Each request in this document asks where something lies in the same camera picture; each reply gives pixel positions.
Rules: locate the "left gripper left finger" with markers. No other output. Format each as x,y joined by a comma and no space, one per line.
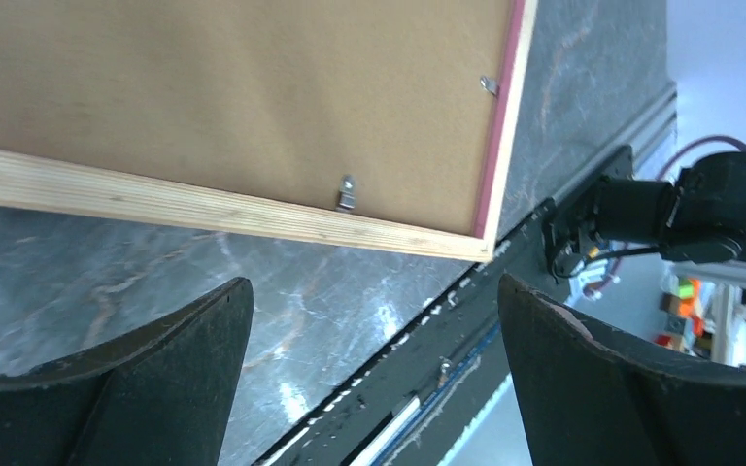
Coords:
158,395

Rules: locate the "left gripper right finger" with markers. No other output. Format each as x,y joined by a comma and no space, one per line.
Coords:
592,394

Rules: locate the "pink wooden picture frame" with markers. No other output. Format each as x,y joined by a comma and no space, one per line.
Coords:
37,183

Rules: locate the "brown cardboard backing board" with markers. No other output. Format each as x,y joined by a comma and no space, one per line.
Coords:
276,99

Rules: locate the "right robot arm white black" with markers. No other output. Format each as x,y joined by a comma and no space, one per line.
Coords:
699,218

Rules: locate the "aluminium rail frame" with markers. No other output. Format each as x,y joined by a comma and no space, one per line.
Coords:
652,125

